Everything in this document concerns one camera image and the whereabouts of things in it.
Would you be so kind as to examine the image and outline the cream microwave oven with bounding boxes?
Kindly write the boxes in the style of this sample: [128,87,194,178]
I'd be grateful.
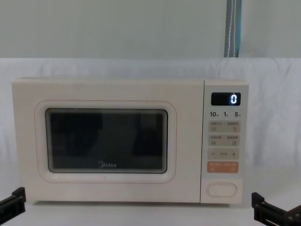
[11,77,249,208]

